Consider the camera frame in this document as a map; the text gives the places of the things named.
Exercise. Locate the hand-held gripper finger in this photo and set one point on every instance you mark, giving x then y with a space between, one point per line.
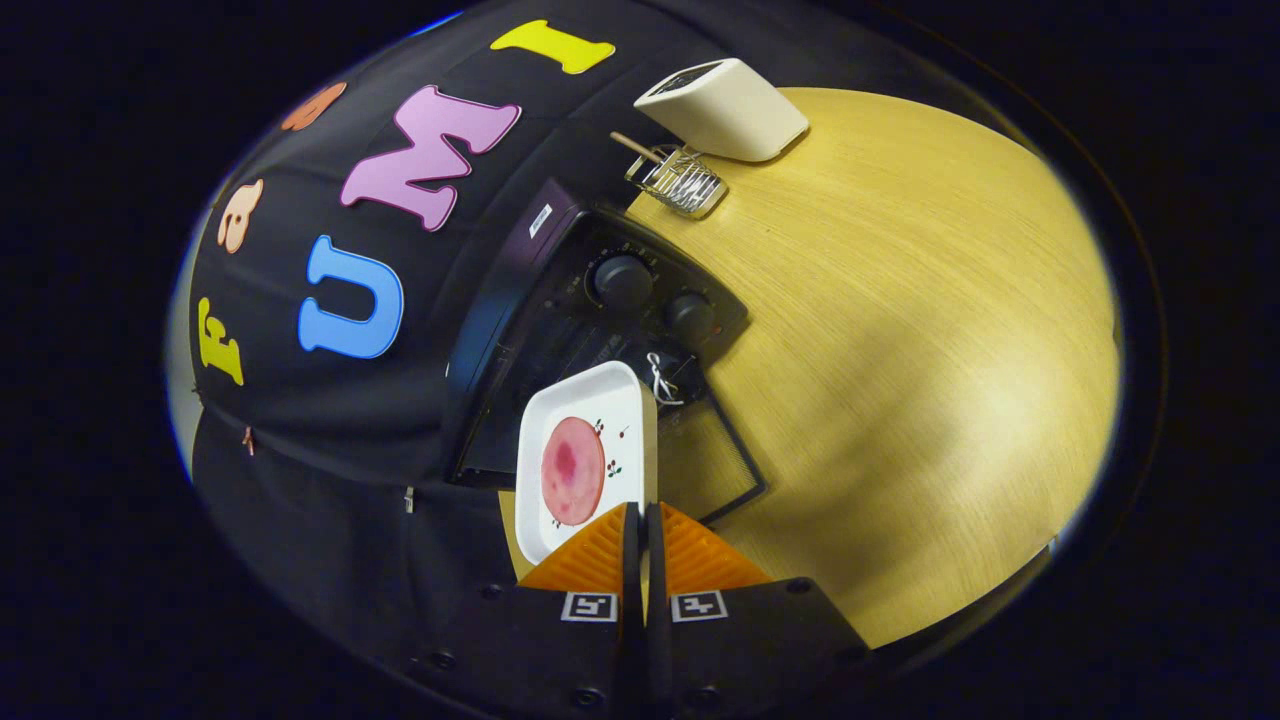
632 565
655 565

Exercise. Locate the pink ham slice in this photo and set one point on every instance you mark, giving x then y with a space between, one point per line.
572 470

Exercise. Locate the white square plate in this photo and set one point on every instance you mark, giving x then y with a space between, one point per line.
620 400

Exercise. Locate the black toaster oven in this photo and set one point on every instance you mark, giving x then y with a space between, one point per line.
500 300

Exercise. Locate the white pop-up toaster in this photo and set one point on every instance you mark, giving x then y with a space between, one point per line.
730 115

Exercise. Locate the clear glass jar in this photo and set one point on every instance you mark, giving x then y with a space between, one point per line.
685 185

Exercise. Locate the wooden stick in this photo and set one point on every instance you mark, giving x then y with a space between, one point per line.
635 148

